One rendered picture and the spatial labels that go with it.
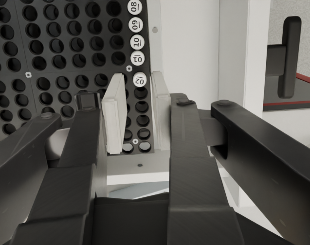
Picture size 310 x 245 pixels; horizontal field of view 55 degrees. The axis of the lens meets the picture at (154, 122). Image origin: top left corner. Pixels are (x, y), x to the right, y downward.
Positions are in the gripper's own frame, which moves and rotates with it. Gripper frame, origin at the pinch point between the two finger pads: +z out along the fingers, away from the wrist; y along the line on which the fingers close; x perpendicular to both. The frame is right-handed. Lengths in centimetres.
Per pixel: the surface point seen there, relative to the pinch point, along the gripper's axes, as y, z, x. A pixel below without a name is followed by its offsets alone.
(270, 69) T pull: 11.9, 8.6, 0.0
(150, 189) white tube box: 0.2, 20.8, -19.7
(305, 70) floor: 66, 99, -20
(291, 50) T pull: 13.6, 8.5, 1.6
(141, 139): -0.2, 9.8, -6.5
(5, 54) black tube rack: -11.8, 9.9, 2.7
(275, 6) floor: 51, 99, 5
